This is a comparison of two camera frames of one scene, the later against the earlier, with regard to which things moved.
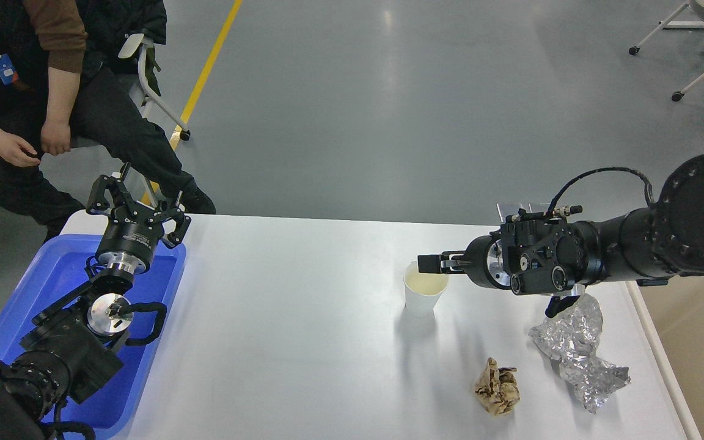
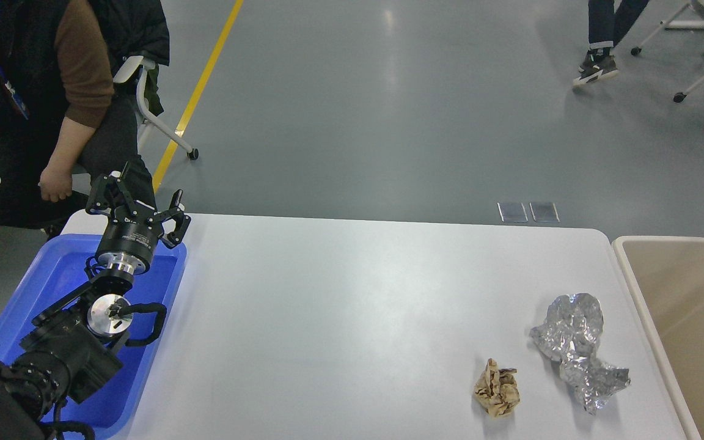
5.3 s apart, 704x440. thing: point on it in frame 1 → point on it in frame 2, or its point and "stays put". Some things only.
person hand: (55, 137) → (55, 182)
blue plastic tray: (110, 410) stays put
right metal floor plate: (538, 206) stays put
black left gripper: (131, 239) stays put
